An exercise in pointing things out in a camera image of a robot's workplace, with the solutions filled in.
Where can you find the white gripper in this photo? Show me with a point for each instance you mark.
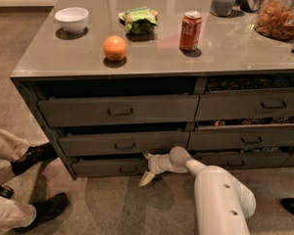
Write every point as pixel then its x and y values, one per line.
pixel 155 164

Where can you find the grey drawer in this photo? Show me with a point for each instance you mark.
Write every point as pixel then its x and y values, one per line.
pixel 121 143
pixel 227 137
pixel 230 160
pixel 118 110
pixel 251 96
pixel 110 167

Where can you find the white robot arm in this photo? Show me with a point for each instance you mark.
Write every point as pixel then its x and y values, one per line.
pixel 223 204

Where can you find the grey counter cabinet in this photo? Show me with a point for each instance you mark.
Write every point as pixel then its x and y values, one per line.
pixel 59 65

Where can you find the lower black shoe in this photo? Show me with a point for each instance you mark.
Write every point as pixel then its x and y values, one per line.
pixel 46 211

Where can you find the black shoe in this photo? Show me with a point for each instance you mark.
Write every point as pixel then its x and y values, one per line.
pixel 33 156
pixel 46 211

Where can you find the upper black shoe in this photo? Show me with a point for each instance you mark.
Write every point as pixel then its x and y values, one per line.
pixel 33 156

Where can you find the orange fruit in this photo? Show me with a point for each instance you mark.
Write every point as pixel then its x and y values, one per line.
pixel 114 48

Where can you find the black chair caster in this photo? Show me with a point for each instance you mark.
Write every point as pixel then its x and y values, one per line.
pixel 6 192

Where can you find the red soda can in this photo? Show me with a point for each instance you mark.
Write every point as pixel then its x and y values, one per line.
pixel 190 30

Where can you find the upper beige trouser leg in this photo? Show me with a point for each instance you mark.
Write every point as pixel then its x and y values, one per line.
pixel 12 148

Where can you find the beige trouser leg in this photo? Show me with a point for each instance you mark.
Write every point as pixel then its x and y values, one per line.
pixel 12 148
pixel 15 214

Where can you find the green chip bag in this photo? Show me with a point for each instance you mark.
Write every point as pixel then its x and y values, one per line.
pixel 139 20

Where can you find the lower beige trouser leg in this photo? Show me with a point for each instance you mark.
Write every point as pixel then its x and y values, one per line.
pixel 15 214

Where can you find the white ceramic bowl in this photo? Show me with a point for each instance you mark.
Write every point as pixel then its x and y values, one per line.
pixel 73 20

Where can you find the glass jar of snacks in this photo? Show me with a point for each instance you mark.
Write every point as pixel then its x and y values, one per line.
pixel 276 19

